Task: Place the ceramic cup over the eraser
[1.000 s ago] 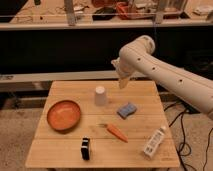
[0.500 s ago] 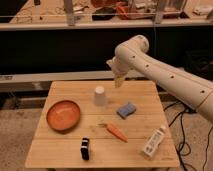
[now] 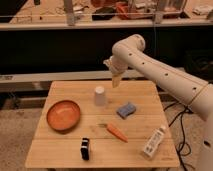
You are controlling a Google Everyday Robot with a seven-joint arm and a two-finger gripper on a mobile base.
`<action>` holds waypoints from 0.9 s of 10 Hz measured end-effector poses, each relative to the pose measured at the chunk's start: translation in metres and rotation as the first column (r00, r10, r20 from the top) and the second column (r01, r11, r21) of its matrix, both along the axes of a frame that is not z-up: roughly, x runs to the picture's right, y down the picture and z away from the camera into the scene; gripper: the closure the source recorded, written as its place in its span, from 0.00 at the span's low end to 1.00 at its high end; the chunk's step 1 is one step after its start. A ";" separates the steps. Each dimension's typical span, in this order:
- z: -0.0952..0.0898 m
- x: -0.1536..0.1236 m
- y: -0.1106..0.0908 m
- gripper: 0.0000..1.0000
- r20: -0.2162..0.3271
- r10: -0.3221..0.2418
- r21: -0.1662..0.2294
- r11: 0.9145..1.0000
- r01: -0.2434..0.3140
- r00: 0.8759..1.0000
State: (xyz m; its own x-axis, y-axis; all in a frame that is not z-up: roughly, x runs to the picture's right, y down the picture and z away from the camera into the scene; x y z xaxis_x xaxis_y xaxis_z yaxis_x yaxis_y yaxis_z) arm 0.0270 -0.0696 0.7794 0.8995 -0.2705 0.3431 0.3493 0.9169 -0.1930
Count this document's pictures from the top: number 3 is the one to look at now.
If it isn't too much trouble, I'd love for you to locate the orange toy carrot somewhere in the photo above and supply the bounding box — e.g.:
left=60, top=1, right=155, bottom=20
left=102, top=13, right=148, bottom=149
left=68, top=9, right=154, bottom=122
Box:
left=100, top=123, right=128, bottom=143

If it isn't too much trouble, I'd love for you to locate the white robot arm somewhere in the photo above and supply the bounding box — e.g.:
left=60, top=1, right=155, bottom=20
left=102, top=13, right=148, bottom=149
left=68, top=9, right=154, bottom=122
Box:
left=103, top=34, right=213, bottom=171

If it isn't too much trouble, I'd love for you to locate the orange bowl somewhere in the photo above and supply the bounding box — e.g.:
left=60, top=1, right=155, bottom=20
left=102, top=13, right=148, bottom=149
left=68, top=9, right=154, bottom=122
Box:
left=46, top=100, right=81, bottom=131

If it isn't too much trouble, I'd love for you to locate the orange container on shelf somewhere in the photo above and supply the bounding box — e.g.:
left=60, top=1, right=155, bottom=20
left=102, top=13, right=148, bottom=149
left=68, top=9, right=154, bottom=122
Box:
left=116, top=2, right=139, bottom=19

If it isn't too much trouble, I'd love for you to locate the wooden table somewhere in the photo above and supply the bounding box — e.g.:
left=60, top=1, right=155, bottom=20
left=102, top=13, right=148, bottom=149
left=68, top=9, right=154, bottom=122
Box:
left=25, top=81, right=179, bottom=169

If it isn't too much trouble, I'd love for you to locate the metal frame post left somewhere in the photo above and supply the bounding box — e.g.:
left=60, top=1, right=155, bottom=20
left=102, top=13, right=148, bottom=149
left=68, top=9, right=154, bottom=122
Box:
left=63, top=0, right=75, bottom=26

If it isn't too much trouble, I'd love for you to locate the black cable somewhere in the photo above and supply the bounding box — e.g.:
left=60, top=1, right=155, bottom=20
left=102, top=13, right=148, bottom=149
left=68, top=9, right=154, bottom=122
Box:
left=163, top=101, right=201, bottom=171

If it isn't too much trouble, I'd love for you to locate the metal frame post right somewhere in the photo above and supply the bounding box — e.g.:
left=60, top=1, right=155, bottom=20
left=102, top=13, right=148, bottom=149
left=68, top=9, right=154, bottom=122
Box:
left=154, top=0, right=167, bottom=24

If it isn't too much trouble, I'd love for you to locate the metal frame post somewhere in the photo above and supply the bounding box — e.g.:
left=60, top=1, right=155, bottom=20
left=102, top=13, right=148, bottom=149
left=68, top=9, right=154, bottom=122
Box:
left=63, top=0, right=75, bottom=26
left=154, top=0, right=167, bottom=24

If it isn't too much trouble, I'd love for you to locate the blue sponge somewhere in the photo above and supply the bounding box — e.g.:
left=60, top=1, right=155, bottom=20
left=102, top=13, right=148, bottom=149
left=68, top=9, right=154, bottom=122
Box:
left=117, top=102, right=136, bottom=119

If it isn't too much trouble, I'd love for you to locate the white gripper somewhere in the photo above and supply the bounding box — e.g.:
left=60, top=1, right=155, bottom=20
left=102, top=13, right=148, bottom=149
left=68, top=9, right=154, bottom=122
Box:
left=103, top=56, right=126, bottom=88

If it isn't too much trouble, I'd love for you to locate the black object on shelf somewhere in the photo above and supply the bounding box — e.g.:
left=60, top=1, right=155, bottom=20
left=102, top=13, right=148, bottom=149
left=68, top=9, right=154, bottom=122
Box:
left=92, top=7, right=115, bottom=20

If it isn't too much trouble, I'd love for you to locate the black eraser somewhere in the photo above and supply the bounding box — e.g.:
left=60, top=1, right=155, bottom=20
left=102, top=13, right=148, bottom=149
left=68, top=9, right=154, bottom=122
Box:
left=80, top=138, right=90, bottom=160

